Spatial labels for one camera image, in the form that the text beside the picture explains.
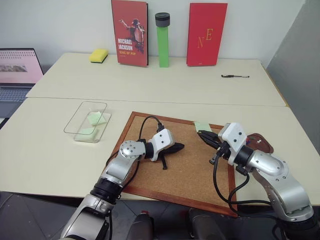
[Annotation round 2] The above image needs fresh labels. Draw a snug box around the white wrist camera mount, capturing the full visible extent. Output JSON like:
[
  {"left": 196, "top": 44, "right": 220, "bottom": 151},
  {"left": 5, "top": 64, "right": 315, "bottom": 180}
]
[
  {"left": 149, "top": 128, "right": 175, "bottom": 162},
  {"left": 217, "top": 122, "right": 249, "bottom": 166}
]

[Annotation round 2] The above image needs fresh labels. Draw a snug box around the green tube with grey cap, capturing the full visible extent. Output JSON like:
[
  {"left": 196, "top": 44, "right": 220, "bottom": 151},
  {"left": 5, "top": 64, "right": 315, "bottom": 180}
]
[{"left": 154, "top": 11, "right": 172, "bottom": 69}]

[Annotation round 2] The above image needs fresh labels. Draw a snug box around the wood-framed cork board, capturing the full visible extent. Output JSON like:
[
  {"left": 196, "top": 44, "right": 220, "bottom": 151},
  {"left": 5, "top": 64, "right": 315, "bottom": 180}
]
[{"left": 109, "top": 111, "right": 240, "bottom": 219}]

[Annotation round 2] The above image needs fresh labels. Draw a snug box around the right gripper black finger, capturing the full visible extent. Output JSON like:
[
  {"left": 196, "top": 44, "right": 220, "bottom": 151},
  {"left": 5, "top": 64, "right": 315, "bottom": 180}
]
[
  {"left": 199, "top": 129, "right": 223, "bottom": 143},
  {"left": 197, "top": 132, "right": 221, "bottom": 150}
]

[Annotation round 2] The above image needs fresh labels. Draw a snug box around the grey laptop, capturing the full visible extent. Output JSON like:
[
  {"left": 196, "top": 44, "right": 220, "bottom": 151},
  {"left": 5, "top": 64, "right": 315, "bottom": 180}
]
[{"left": 0, "top": 47, "right": 45, "bottom": 119}]

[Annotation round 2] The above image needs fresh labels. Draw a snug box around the brown oval tray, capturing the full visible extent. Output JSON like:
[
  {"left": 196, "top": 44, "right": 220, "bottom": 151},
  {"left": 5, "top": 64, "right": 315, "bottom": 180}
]
[{"left": 245, "top": 133, "right": 275, "bottom": 154}]

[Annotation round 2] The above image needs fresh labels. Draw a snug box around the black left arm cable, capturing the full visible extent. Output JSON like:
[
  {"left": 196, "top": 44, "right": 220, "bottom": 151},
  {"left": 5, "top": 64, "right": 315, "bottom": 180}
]
[{"left": 138, "top": 115, "right": 165, "bottom": 143}]

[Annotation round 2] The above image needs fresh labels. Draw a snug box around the clear plastic box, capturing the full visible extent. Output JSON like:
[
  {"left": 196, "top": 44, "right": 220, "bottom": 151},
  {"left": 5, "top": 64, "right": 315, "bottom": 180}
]
[{"left": 63, "top": 100, "right": 112, "bottom": 144}]

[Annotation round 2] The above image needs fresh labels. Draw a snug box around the red Michael Jackson book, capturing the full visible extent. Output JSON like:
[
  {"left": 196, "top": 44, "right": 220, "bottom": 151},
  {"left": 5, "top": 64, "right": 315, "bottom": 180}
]
[{"left": 110, "top": 0, "right": 149, "bottom": 68}]

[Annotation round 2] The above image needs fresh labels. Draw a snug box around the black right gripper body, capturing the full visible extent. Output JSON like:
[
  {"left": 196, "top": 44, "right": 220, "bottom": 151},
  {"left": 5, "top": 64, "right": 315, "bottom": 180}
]
[{"left": 216, "top": 140, "right": 232, "bottom": 159}]

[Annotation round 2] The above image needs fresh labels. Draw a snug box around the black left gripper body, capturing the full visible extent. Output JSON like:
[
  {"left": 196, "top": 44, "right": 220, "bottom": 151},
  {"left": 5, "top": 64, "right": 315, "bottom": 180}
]
[{"left": 157, "top": 144, "right": 178, "bottom": 161}]

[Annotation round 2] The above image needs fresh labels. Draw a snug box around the dark rounded shape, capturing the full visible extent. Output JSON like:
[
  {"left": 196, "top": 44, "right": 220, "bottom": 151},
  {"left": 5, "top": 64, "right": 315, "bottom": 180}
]
[
  {"left": 188, "top": 207, "right": 226, "bottom": 240},
  {"left": 131, "top": 210, "right": 155, "bottom": 240}
]

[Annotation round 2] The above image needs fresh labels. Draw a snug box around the black pen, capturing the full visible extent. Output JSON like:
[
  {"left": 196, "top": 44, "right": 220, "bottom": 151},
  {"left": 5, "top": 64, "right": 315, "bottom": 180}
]
[{"left": 220, "top": 73, "right": 251, "bottom": 80}]

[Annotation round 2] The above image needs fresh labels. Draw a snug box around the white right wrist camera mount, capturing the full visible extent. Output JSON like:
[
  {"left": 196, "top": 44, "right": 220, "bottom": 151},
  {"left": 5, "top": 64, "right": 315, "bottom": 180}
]
[{"left": 217, "top": 122, "right": 249, "bottom": 166}]

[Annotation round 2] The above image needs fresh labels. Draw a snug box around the red book with gold letters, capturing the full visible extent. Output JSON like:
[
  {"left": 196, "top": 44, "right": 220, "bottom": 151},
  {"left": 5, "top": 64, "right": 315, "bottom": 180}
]
[{"left": 185, "top": 2, "right": 229, "bottom": 67}]

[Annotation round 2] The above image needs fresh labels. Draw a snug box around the green sticky note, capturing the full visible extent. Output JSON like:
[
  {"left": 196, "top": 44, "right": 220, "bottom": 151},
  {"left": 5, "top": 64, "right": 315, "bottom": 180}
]
[
  {"left": 87, "top": 110, "right": 107, "bottom": 126},
  {"left": 194, "top": 121, "right": 210, "bottom": 133}
]

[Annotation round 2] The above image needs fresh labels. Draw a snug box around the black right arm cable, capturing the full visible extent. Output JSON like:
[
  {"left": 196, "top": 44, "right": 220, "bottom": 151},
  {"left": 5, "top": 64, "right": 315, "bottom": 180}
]
[{"left": 208, "top": 149, "right": 274, "bottom": 214}]

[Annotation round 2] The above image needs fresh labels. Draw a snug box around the yellow sponge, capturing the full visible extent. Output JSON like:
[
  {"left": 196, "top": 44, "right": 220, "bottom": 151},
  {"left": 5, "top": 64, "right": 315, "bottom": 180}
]
[{"left": 88, "top": 48, "right": 109, "bottom": 64}]

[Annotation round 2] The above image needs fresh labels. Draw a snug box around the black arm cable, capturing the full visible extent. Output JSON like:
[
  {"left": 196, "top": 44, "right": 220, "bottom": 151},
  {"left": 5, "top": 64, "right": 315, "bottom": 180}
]
[
  {"left": 208, "top": 149, "right": 274, "bottom": 214},
  {"left": 138, "top": 115, "right": 165, "bottom": 143}
]

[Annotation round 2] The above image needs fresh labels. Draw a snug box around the grey partition panel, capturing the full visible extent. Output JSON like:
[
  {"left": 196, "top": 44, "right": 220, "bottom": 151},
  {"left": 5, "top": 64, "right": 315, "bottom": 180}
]
[{"left": 264, "top": 0, "right": 320, "bottom": 161}]

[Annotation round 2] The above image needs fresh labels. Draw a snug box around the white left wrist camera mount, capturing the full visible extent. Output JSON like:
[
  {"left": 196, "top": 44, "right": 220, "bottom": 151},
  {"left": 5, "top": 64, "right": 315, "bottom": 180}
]
[{"left": 149, "top": 128, "right": 175, "bottom": 162}]

